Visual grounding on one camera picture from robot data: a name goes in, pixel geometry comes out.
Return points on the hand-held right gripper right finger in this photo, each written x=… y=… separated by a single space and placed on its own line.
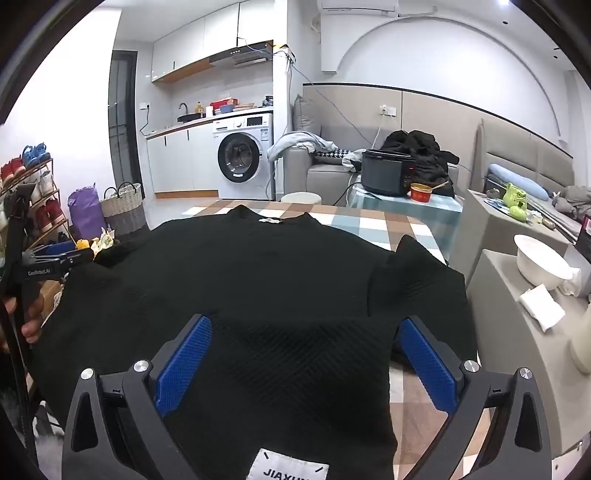
x=427 y=360

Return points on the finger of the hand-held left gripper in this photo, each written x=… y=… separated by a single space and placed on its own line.
x=64 y=256

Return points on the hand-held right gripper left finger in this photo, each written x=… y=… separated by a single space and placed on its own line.
x=184 y=364

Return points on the black knit sweater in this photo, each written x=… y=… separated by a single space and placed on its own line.
x=277 y=277

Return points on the grey clothes pile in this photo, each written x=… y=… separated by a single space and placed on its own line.
x=572 y=203

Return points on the person's left hand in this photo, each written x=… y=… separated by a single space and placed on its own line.
x=32 y=323

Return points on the yellow toy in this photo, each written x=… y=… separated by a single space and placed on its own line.
x=83 y=243

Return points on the purple bag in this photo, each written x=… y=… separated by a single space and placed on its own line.
x=85 y=212

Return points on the woven basket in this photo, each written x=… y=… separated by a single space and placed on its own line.
x=122 y=212

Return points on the large grey cabinet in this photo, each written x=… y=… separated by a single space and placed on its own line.
x=517 y=369

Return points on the white tissue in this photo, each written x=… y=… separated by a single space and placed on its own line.
x=542 y=307

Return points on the low grey cabinet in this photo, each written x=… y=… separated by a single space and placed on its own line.
x=485 y=230

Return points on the checkered side table cloth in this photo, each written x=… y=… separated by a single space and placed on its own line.
x=415 y=217

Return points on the dark glass door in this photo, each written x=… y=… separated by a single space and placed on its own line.
x=124 y=124

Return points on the checked tablecloth table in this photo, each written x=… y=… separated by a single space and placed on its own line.
x=369 y=226

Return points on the white bowl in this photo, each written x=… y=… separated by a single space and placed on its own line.
x=540 y=263

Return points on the white kitchen base cabinet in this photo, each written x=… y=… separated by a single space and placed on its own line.
x=180 y=159

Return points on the red bowl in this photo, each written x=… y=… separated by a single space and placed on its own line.
x=420 y=193

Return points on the wooden spoon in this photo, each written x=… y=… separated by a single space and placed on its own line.
x=438 y=187

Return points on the green toy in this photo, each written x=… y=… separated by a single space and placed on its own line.
x=515 y=198

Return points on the black toaster oven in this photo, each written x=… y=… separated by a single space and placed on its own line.
x=383 y=173

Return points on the blue pillow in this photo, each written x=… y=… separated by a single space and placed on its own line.
x=517 y=180

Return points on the white round stool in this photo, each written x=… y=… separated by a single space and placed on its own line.
x=300 y=198

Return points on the white washing machine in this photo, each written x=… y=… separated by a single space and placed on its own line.
x=242 y=157

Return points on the black coat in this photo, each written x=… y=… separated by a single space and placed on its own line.
x=425 y=152

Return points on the red box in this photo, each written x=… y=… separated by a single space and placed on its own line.
x=224 y=104

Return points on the black white patterned pillow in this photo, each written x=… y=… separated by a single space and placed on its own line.
x=332 y=157

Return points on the grey bed headboard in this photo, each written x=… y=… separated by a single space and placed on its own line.
x=521 y=147

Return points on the range hood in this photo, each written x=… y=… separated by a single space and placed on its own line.
x=240 y=56

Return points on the grey sofa cushion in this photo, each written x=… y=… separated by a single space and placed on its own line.
x=304 y=115

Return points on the white air conditioner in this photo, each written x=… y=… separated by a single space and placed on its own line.
x=358 y=7

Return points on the white wall cabinets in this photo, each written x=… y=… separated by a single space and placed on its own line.
x=203 y=37

